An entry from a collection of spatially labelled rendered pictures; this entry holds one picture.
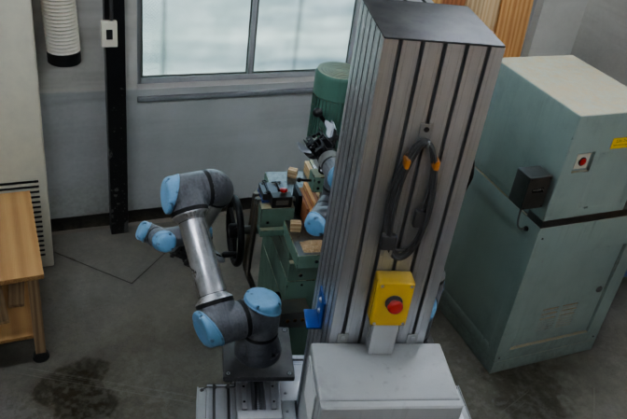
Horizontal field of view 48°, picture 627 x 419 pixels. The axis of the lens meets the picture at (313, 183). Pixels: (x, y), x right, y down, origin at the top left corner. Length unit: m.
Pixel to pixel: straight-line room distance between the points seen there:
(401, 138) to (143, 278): 2.57
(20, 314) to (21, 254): 0.35
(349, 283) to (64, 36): 2.18
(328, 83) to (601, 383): 2.16
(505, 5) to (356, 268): 2.93
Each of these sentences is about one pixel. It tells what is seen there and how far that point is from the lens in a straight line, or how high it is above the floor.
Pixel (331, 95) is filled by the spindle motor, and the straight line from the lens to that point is 2.54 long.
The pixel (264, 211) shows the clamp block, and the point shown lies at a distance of 2.72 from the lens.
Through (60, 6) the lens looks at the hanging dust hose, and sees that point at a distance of 3.43.
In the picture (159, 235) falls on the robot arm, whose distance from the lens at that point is 2.52.
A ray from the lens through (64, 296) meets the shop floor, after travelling 3.80.
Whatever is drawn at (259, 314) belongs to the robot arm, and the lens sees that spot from 2.15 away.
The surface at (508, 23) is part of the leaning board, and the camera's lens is 4.45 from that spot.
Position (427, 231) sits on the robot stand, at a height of 1.58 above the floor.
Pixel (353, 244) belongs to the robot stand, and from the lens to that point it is 1.61.
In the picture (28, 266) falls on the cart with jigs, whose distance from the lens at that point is 3.15.
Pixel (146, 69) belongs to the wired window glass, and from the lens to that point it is 3.88.
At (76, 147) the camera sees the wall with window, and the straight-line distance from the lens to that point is 3.95.
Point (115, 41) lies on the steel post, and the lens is 3.60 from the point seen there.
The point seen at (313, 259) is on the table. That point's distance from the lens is 2.62.
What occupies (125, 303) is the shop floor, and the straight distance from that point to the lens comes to 3.72.
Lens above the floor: 2.47
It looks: 31 degrees down
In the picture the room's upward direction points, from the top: 8 degrees clockwise
